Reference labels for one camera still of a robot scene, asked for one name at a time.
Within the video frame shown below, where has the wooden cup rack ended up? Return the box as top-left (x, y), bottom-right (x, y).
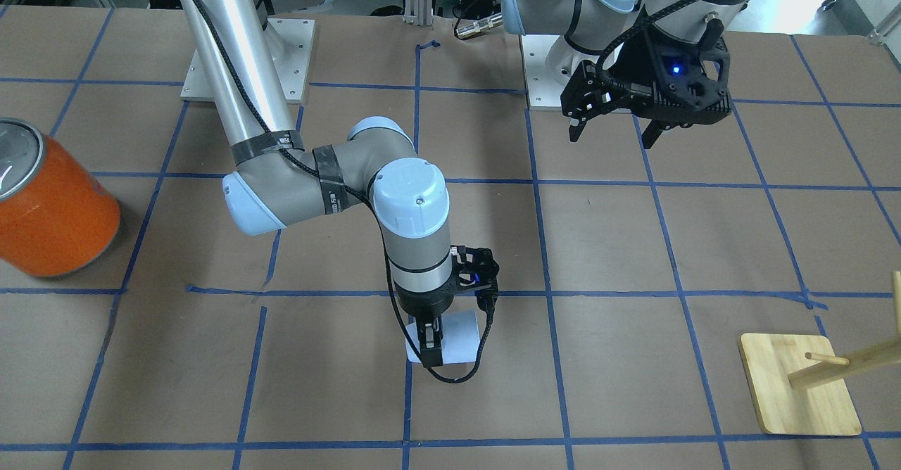
top-left (735, 270), bottom-right (900, 437)

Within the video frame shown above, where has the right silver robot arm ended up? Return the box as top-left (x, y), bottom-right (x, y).
top-left (178, 0), bottom-right (453, 367)

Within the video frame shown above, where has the light blue plastic cup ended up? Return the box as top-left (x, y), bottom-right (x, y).
top-left (441, 310), bottom-right (481, 364)

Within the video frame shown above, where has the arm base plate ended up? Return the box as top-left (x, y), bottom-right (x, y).
top-left (180, 18), bottom-right (316, 104)
top-left (520, 34), bottom-right (594, 112)

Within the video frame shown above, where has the orange cylindrical bin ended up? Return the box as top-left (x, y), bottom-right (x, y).
top-left (1, 117), bottom-right (121, 277)

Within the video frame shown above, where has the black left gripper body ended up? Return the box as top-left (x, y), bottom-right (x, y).
top-left (560, 30), bottom-right (733, 129)

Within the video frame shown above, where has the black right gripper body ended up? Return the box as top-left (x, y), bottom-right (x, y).
top-left (397, 291), bottom-right (454, 323)

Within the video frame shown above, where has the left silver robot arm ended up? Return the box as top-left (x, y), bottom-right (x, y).
top-left (500, 0), bottom-right (750, 149)

